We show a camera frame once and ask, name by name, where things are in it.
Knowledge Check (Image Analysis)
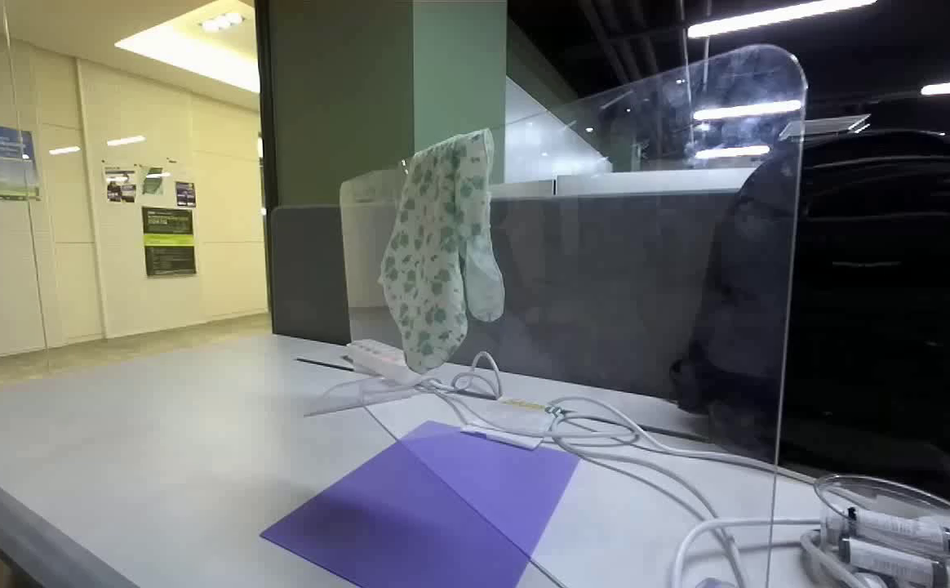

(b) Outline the white green patterned cloth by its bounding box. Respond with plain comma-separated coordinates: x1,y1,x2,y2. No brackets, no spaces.
374,126,509,377

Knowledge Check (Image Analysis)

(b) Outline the grey partition divider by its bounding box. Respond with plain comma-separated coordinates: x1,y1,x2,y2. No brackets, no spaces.
263,175,759,403

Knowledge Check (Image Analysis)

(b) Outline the transparent acrylic shield panel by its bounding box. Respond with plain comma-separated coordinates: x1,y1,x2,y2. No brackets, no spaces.
336,44,814,474

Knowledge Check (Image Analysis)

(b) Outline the purple paper sheet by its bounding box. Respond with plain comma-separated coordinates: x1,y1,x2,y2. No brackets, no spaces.
259,417,583,588

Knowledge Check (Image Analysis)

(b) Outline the large square ceiling light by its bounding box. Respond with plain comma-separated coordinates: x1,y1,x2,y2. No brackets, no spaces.
112,0,263,97

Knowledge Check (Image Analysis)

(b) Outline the black backpack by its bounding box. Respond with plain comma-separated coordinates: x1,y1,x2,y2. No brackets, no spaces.
677,90,950,503

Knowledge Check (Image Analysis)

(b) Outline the long ceiling light strip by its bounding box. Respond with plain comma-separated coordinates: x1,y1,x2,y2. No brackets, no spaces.
684,0,882,44

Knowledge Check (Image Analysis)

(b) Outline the white plug connector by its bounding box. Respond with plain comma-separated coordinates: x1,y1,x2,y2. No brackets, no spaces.
822,503,950,554
795,534,950,588

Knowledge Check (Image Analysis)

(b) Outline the white looped cable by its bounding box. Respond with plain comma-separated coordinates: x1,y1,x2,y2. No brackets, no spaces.
444,346,509,403

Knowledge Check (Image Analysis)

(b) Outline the white long cable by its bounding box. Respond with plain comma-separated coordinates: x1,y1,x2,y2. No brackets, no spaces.
538,393,827,588

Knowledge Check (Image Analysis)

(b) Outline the dark green wall poster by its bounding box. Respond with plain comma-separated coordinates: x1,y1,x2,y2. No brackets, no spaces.
141,202,198,280

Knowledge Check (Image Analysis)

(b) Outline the small green white wall notice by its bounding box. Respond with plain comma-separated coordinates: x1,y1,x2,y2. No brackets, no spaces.
141,162,174,202

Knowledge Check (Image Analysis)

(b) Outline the small photo wall notice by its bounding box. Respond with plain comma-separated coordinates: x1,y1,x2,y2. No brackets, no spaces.
101,162,141,205

